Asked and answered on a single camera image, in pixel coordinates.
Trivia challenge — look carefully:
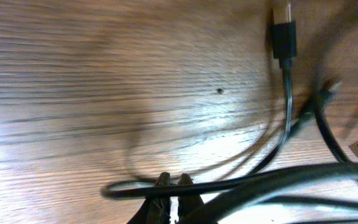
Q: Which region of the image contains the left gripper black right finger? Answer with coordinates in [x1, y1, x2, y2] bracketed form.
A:
[178, 174, 204, 221]

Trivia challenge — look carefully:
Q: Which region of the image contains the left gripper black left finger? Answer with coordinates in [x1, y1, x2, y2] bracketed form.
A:
[126, 172, 172, 224]

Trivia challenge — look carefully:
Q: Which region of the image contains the black USB cable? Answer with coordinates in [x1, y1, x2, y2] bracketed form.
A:
[100, 0, 358, 224]
[287, 79, 358, 200]

